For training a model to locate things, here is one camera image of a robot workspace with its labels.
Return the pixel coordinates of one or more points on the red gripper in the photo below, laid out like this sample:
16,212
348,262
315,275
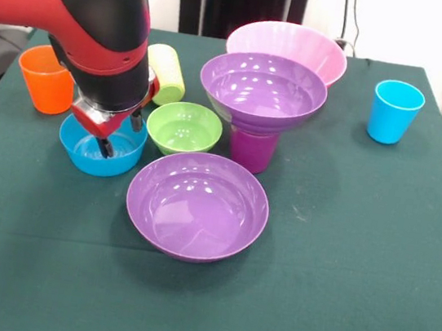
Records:
101,126

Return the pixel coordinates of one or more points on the green ribbed bowl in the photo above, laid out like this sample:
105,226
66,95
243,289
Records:
185,127

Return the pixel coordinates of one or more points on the lime green cup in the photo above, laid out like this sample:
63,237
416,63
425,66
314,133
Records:
170,72

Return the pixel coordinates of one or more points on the purple bowl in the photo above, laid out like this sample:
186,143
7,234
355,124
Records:
262,93
195,215

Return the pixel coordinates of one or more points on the purple cup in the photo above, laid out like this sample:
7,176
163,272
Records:
251,153

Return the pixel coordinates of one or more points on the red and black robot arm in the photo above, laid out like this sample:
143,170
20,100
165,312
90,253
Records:
82,10

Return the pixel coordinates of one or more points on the blue bowl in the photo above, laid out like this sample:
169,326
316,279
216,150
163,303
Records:
123,156

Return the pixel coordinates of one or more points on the orange cup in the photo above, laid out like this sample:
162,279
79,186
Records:
46,91

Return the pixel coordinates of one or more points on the dark green tablecloth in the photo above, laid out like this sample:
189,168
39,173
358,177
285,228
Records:
201,303

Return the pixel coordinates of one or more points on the large pink bowl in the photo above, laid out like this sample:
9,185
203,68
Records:
296,42

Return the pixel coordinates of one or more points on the blue cup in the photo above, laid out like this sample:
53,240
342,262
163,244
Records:
392,119

